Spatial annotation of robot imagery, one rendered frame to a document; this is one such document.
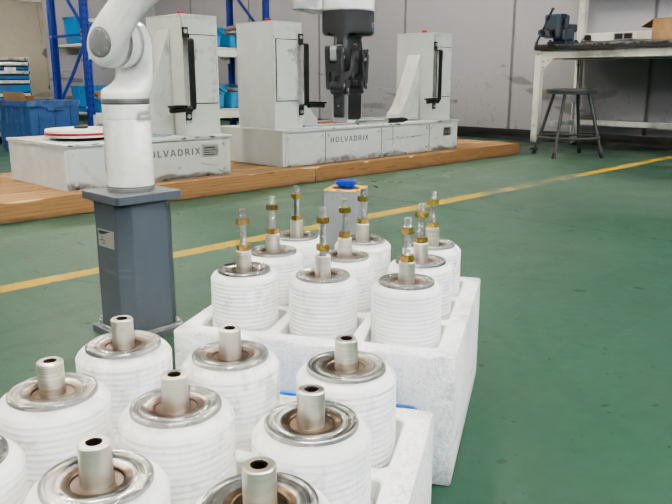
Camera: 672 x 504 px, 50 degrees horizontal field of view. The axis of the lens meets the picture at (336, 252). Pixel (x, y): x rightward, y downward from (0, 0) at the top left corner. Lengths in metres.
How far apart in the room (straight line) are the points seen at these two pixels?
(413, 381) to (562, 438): 0.30
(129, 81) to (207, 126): 2.00
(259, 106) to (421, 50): 1.34
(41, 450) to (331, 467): 0.25
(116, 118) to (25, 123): 4.09
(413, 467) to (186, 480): 0.20
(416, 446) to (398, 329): 0.27
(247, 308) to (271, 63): 2.80
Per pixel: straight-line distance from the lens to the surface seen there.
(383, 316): 0.95
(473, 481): 1.02
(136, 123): 1.46
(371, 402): 0.66
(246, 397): 0.70
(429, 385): 0.94
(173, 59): 3.46
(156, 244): 1.49
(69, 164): 3.06
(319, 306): 0.97
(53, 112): 5.57
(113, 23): 1.44
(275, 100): 3.72
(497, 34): 6.73
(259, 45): 3.80
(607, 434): 1.19
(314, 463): 0.55
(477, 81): 6.82
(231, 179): 3.39
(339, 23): 1.05
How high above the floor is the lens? 0.52
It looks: 14 degrees down
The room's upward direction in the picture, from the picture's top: straight up
